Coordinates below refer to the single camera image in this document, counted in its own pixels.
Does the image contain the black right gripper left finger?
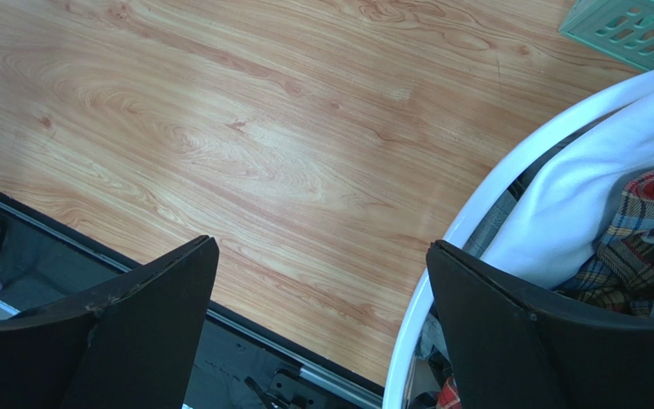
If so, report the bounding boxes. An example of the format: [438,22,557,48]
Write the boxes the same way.
[0,236,219,408]

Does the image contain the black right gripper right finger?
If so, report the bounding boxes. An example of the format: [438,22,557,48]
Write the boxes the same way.
[426,240,654,408]

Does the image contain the brown blue red plaid shirt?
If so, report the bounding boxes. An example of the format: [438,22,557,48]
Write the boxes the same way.
[436,170,654,408]

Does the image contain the white laundry basket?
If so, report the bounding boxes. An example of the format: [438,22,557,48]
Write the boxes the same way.
[382,60,654,409]

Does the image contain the white shirt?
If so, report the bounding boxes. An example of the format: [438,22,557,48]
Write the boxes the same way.
[481,93,654,288]

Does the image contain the green plastic file organizer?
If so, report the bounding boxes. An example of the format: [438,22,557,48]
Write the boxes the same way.
[559,0,654,72]

